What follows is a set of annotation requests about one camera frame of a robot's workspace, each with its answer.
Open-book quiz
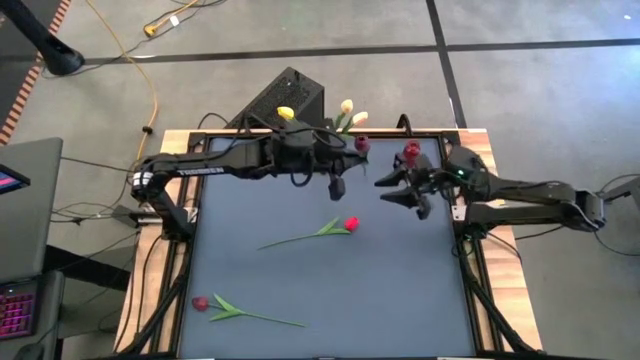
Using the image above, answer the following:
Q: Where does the dark red artificial tulip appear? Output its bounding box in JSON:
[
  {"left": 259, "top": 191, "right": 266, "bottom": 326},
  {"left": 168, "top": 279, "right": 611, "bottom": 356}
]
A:
[
  {"left": 353, "top": 134, "right": 372, "bottom": 176},
  {"left": 191, "top": 293, "right": 307, "bottom": 329}
]

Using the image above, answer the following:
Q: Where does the yellow artificial tulip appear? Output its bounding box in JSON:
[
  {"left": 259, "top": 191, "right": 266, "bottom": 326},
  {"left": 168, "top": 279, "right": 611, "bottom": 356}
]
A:
[{"left": 276, "top": 105, "right": 301, "bottom": 132}]

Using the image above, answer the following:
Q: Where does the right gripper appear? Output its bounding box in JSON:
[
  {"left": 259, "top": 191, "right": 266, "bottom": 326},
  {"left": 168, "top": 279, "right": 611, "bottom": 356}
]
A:
[{"left": 374, "top": 153, "right": 452, "bottom": 222}]

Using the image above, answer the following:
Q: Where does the grey equipment base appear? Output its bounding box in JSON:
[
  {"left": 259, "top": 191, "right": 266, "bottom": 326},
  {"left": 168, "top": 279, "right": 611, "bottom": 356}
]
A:
[{"left": 599, "top": 174, "right": 640, "bottom": 211}]

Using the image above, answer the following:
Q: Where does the black computer tower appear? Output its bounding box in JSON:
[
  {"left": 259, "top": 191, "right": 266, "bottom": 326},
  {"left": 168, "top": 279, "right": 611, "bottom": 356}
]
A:
[{"left": 224, "top": 66, "right": 326, "bottom": 130}]

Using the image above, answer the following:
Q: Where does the black computer keyboard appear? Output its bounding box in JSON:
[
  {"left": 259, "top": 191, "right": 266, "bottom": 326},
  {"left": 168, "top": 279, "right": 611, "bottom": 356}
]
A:
[{"left": 0, "top": 284, "right": 39, "bottom": 341}]

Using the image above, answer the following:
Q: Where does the black aluminium frame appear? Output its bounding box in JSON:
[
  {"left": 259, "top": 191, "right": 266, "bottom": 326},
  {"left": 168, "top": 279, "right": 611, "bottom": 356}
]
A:
[{"left": 112, "top": 128, "right": 546, "bottom": 360}]

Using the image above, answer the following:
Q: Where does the black stand with round base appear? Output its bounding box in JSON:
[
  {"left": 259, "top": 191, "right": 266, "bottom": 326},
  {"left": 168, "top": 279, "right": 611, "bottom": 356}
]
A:
[{"left": 0, "top": 0, "right": 87, "bottom": 77}]

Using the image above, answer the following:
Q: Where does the grey power brick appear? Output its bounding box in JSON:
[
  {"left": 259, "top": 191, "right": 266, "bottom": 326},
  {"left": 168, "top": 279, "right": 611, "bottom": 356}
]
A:
[{"left": 110, "top": 203, "right": 164, "bottom": 229}]

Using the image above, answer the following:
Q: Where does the computer monitor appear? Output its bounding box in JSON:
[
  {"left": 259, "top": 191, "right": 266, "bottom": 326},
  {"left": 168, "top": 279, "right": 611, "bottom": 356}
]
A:
[{"left": 0, "top": 163, "right": 32, "bottom": 196}]

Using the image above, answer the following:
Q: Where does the yellow extension cord plug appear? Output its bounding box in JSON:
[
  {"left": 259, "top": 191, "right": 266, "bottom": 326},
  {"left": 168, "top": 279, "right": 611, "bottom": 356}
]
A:
[{"left": 143, "top": 0, "right": 201, "bottom": 39}]

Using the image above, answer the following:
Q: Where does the black desk base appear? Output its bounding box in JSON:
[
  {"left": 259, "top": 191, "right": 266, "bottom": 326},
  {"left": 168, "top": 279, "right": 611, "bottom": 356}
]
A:
[{"left": 44, "top": 243, "right": 132, "bottom": 292}]

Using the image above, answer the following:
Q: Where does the grey desk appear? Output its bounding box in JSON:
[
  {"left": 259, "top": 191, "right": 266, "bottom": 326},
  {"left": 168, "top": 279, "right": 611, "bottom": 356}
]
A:
[{"left": 0, "top": 137, "right": 65, "bottom": 360}]

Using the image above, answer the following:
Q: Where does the grey table mat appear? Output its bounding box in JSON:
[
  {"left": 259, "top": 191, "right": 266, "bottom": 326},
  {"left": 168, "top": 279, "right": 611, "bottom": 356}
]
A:
[{"left": 178, "top": 137, "right": 476, "bottom": 359}]

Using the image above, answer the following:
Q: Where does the yellow cable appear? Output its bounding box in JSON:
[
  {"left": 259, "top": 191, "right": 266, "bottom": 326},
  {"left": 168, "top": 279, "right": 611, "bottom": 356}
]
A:
[{"left": 84, "top": 0, "right": 160, "bottom": 161}]

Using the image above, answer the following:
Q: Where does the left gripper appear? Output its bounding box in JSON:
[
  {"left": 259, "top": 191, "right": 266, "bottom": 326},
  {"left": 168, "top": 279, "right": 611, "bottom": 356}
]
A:
[{"left": 298, "top": 131, "right": 369, "bottom": 203}]

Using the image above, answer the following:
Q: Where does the black floor mat orange edge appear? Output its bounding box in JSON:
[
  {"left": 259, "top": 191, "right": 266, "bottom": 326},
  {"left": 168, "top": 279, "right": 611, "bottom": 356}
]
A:
[{"left": 0, "top": 0, "right": 74, "bottom": 146}]

